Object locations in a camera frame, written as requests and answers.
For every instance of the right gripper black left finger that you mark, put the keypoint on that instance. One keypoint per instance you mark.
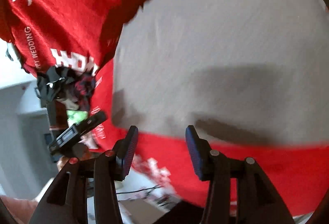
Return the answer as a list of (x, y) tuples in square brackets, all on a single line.
[(65, 201)]

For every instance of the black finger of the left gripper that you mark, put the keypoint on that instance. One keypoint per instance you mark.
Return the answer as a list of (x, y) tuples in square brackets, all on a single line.
[(65, 142)]

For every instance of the dark clothes pile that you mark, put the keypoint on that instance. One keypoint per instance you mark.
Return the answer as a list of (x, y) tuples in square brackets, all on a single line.
[(66, 95)]

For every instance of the grey knitted small garment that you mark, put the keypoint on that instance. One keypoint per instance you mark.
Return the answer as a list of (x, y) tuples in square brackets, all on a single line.
[(239, 71)]

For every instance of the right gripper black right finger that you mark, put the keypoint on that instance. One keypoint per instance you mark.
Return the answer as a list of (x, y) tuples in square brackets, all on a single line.
[(239, 190)]

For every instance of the red quilt white characters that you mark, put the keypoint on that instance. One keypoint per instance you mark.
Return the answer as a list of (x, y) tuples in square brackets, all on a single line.
[(79, 34)]

